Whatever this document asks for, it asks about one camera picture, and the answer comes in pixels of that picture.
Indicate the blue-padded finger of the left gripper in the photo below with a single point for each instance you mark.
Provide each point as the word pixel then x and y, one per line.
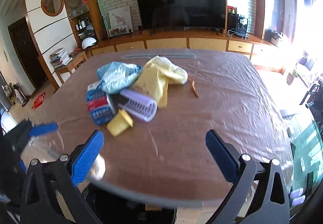
pixel 43 129

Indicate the glass top side table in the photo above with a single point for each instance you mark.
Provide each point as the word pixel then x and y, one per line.
pixel 306 147

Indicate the light blue plastic bag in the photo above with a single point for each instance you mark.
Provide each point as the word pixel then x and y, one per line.
pixel 115 76

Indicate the black round trash bin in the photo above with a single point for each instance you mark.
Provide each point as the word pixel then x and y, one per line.
pixel 110 208

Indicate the yellow plastic cup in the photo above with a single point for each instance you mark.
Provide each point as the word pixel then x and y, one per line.
pixel 120 123

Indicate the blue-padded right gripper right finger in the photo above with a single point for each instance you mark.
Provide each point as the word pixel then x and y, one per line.
pixel 258 194

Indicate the white horse picture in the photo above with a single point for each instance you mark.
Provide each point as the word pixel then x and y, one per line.
pixel 120 21

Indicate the small potted plant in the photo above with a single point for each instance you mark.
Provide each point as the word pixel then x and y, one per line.
pixel 291 76

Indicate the blue red tissue pack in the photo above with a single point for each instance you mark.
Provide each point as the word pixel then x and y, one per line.
pixel 99 105

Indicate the round wooden framed mirror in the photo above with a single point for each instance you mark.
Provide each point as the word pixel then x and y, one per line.
pixel 52 7

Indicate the stack of books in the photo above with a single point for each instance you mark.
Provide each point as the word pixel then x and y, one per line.
pixel 60 58

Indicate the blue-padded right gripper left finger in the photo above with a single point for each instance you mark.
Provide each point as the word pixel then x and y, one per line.
pixel 39 203

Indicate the large black flat television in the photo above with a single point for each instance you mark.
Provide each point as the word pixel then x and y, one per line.
pixel 156 14

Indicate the white dome lamp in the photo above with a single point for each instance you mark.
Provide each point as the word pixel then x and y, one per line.
pixel 88 42

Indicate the purple white plastic mesh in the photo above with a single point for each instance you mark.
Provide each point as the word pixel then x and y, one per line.
pixel 138 105

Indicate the long wooden tv cabinet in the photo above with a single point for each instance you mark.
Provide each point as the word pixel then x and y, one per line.
pixel 262 54

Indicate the black coffee machine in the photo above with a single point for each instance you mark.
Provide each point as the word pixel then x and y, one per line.
pixel 236 24

